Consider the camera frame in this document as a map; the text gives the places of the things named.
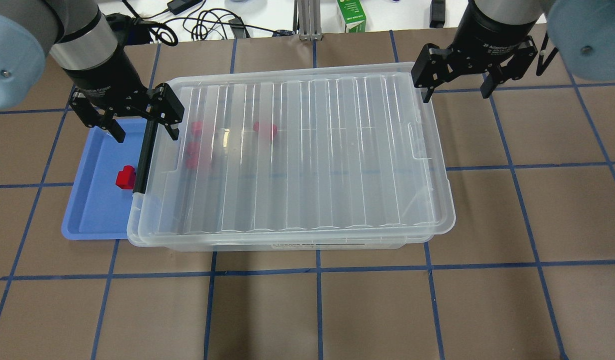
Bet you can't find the red block upper left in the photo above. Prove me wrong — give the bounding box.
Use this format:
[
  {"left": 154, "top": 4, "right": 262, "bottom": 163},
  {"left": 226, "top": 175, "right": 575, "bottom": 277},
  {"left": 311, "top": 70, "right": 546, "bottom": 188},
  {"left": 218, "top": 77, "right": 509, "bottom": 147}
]
[{"left": 189, "top": 121, "right": 213, "bottom": 139}]

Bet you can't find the blue plastic tray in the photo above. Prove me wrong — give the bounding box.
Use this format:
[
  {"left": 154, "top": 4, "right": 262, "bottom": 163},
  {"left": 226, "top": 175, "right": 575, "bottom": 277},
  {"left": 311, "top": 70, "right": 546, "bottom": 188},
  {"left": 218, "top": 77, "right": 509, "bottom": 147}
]
[{"left": 61, "top": 118, "right": 146, "bottom": 240}]

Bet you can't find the black power adapter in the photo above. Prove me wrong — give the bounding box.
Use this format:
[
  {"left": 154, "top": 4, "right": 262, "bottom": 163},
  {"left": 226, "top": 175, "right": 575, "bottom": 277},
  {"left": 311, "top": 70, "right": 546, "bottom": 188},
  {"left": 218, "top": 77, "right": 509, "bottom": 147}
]
[{"left": 166, "top": 0, "right": 203, "bottom": 15}]

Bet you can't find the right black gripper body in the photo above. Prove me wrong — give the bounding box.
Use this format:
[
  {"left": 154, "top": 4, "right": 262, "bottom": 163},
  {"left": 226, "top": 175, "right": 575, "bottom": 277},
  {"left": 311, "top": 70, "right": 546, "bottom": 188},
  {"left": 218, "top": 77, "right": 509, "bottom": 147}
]
[{"left": 411, "top": 4, "right": 539, "bottom": 89}]

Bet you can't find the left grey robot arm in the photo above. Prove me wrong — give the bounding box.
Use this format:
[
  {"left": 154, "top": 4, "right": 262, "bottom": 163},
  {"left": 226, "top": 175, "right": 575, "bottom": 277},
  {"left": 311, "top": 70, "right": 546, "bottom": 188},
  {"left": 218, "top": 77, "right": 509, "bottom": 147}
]
[{"left": 0, "top": 0, "right": 185, "bottom": 143}]

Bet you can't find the black box handle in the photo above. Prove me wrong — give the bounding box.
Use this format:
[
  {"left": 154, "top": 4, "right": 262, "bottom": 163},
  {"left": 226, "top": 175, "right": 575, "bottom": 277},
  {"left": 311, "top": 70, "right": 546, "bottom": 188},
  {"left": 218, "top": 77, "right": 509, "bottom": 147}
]
[{"left": 133, "top": 120, "right": 158, "bottom": 194}]

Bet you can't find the aluminium frame post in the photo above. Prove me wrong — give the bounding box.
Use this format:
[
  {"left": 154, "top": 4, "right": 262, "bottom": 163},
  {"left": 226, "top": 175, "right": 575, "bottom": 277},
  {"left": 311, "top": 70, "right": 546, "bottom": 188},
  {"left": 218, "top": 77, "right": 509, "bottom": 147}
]
[{"left": 293, "top": 0, "right": 323, "bottom": 41}]

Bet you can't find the black cable bundle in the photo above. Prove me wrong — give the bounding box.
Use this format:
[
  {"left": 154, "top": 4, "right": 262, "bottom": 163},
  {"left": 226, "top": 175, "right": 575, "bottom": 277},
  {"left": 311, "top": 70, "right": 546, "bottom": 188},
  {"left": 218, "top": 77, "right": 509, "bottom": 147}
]
[{"left": 120, "top": 0, "right": 298, "bottom": 47}]

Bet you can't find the clear plastic storage box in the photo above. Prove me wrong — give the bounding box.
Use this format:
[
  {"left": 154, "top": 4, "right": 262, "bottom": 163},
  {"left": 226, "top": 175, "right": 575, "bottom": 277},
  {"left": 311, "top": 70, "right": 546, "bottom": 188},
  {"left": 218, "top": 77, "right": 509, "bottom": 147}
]
[{"left": 126, "top": 75, "right": 438, "bottom": 252}]

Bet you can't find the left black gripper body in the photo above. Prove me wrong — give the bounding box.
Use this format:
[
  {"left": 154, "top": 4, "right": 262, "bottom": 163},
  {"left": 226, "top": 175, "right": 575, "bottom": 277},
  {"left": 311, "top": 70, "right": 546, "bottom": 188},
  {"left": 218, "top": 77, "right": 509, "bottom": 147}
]
[{"left": 68, "top": 48, "right": 185, "bottom": 126}]

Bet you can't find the green white carton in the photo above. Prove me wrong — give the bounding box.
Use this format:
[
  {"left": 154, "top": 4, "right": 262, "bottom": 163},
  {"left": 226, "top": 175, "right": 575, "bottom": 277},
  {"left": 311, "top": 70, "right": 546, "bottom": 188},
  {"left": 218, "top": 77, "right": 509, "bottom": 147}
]
[{"left": 336, "top": 0, "right": 368, "bottom": 34}]

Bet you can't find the red block lower left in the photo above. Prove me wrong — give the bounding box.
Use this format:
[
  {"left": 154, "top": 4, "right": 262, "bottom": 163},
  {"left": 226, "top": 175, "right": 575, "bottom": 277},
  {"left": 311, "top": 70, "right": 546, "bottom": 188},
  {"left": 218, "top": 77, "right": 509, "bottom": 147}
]
[{"left": 184, "top": 154, "right": 212, "bottom": 171}]

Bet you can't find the red block middle left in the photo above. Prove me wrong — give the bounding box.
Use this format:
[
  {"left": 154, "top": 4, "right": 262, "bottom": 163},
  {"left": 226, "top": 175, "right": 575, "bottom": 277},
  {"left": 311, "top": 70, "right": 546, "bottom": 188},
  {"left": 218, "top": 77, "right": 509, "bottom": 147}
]
[{"left": 184, "top": 141, "right": 208, "bottom": 157}]

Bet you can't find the red block from tray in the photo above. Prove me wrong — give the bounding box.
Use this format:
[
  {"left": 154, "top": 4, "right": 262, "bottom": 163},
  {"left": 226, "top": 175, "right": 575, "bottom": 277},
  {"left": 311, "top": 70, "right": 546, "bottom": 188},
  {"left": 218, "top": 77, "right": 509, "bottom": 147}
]
[{"left": 115, "top": 165, "right": 137, "bottom": 191}]

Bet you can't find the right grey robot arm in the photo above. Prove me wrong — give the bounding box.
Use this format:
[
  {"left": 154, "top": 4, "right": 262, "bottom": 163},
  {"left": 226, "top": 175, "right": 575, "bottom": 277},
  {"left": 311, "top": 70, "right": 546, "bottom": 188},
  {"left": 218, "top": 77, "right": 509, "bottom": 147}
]
[{"left": 411, "top": 0, "right": 615, "bottom": 103}]

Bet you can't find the clear plastic box lid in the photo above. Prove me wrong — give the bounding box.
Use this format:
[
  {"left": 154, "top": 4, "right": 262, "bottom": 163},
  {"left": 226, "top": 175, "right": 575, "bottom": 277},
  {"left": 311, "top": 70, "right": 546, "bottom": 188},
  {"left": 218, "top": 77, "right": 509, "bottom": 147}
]
[{"left": 137, "top": 62, "right": 457, "bottom": 247}]

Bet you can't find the red block box centre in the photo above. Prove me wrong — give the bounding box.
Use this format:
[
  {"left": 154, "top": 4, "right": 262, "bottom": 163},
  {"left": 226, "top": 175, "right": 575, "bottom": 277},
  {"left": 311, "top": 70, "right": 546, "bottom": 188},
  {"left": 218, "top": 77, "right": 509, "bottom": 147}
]
[{"left": 253, "top": 121, "right": 278, "bottom": 142}]

